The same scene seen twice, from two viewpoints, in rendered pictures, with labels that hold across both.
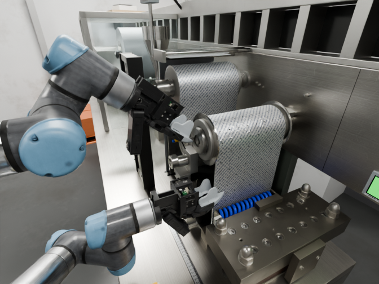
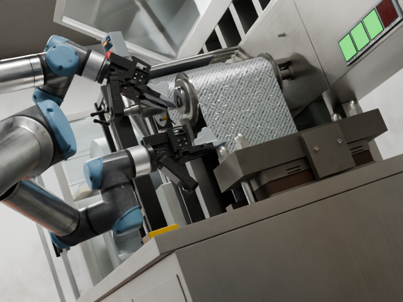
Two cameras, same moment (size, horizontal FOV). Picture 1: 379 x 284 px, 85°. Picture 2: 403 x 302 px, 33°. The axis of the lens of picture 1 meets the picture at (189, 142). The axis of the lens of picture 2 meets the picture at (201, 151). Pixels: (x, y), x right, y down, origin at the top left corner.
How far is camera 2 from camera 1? 148 cm
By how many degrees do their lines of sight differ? 40
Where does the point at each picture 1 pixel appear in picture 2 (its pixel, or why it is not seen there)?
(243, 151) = (228, 92)
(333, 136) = (312, 47)
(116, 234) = (112, 162)
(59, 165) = (65, 61)
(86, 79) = not seen: hidden behind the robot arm
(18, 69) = not seen: outside the picture
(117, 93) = (93, 60)
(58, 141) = (65, 47)
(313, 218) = not seen: hidden behind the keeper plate
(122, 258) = (124, 198)
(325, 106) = (294, 31)
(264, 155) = (260, 97)
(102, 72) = (81, 48)
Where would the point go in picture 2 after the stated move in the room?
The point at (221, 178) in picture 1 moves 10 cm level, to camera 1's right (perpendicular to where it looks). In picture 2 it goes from (214, 124) to (251, 109)
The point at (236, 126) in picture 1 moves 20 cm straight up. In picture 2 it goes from (209, 72) to (183, 5)
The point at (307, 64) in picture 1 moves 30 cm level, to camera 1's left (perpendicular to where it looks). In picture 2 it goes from (269, 14) to (171, 53)
